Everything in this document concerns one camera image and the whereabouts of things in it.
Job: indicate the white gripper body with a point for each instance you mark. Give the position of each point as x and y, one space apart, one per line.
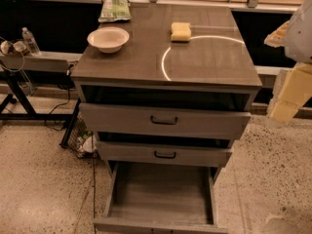
301 36

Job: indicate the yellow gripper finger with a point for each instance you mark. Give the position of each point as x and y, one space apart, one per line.
293 88
277 37

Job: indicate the yellow sponge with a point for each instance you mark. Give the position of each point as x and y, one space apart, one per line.
181 32

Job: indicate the grey drawer cabinet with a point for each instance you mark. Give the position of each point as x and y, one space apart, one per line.
213 71

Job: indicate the grey top drawer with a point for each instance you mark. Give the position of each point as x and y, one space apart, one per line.
168 122

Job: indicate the grey middle drawer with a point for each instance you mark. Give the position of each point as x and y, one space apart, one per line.
163 154

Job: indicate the grey open bottom drawer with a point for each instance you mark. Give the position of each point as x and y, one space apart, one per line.
160 199

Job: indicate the green snack bag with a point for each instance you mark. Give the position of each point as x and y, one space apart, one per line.
114 10

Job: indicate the white bowl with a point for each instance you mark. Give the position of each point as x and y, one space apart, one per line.
108 40

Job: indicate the clear plastic water bottle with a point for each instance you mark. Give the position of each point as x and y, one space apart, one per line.
30 42

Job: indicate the crumpled items on shelf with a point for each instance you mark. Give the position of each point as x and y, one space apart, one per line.
16 48

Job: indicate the wire waste basket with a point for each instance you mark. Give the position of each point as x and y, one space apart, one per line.
82 141

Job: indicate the black table frame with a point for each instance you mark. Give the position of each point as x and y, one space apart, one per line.
30 114

